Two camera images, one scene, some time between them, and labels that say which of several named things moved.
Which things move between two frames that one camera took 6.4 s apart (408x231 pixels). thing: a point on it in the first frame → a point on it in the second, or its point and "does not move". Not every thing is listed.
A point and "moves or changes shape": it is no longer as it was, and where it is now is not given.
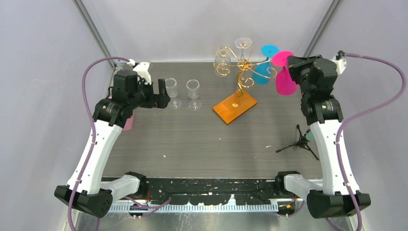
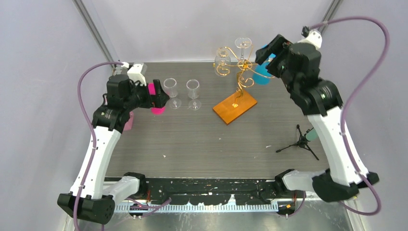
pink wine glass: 285,85 moves or changes shape
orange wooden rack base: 227,113 does not move
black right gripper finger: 293,60 → 278,44
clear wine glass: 171,86 does not move
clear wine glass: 193,87 does not move
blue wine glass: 261,73 does not move
